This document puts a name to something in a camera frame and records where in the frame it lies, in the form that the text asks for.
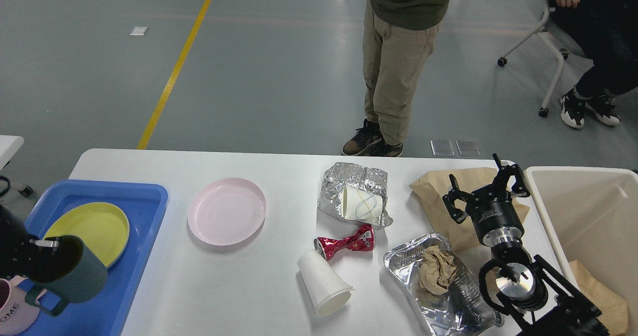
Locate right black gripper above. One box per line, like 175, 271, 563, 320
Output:
443, 154, 531, 247

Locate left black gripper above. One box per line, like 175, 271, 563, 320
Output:
0, 206, 61, 280

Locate dark teal mug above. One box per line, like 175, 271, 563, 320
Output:
25, 235, 108, 317

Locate pink HOME mug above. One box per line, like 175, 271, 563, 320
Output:
0, 276, 40, 336

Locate pink plate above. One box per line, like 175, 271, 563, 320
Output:
187, 177, 267, 247

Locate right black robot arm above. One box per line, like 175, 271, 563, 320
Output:
442, 155, 609, 336

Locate brown paper bag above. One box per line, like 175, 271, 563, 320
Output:
409, 167, 530, 253

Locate yellow plate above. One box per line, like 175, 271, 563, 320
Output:
44, 202, 130, 268

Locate crumpled brown paper ball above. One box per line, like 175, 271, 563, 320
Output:
418, 245, 458, 295

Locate clear plastic bottle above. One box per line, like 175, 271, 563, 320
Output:
446, 265, 503, 336

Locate blue plastic tray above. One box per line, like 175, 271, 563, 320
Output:
23, 179, 168, 336

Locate beige plastic bin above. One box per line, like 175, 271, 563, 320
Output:
524, 167, 638, 336

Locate white side table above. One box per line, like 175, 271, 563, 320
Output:
0, 135, 33, 197

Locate aluminium foil tray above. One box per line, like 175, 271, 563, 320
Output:
383, 233, 499, 336

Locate crushed red can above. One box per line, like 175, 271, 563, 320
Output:
313, 224, 375, 261

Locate crushed paper cup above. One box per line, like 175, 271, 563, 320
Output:
341, 186, 383, 225

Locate crumpled aluminium foil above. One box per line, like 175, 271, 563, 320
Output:
318, 163, 394, 229

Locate brown paper in bin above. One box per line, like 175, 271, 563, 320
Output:
568, 260, 629, 336

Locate white paper cup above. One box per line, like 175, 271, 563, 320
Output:
297, 250, 354, 316

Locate person in khaki trousers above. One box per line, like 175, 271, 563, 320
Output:
341, 0, 450, 157

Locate person in dark trousers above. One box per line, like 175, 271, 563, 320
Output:
550, 0, 638, 129

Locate white office chair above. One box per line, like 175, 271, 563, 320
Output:
496, 0, 588, 118

